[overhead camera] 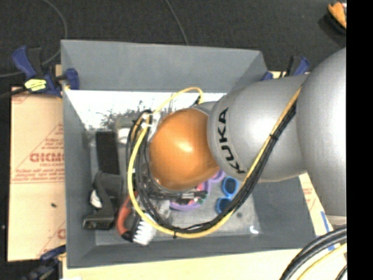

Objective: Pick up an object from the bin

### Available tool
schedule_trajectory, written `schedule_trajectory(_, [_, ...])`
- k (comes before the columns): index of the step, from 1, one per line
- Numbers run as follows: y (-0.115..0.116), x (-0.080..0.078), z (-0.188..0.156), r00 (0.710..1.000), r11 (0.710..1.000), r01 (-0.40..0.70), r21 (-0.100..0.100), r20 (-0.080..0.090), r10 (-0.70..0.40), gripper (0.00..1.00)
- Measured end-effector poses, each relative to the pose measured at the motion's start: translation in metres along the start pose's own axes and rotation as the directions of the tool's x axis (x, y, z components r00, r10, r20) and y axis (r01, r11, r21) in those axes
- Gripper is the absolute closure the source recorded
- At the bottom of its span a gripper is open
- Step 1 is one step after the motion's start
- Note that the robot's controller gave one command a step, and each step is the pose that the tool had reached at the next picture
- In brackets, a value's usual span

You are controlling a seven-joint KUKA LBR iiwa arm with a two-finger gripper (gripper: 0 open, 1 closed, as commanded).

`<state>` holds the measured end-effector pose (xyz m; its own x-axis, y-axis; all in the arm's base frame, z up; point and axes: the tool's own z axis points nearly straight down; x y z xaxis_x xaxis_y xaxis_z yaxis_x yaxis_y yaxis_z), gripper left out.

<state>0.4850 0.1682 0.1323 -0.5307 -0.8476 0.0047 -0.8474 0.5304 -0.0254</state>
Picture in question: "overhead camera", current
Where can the blue sunglasses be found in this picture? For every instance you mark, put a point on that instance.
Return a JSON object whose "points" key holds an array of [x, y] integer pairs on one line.
{"points": [[229, 185]]}

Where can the grey metal bin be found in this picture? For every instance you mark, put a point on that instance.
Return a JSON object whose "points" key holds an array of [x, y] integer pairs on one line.
{"points": [[151, 66]]}

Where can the purple sunglasses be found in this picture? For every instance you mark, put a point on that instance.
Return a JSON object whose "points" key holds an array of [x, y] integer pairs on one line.
{"points": [[186, 207]]}

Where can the dark green flat block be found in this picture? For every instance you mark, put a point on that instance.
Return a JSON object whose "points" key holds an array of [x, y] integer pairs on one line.
{"points": [[107, 152]]}

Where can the black plastic tool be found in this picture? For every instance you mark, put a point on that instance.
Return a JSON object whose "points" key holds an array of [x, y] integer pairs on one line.
{"points": [[109, 189]]}

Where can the orange and black brush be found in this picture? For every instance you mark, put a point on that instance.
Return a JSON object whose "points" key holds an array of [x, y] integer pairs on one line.
{"points": [[124, 214]]}

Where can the small white object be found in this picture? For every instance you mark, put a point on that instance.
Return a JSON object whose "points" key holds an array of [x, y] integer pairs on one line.
{"points": [[95, 200]]}

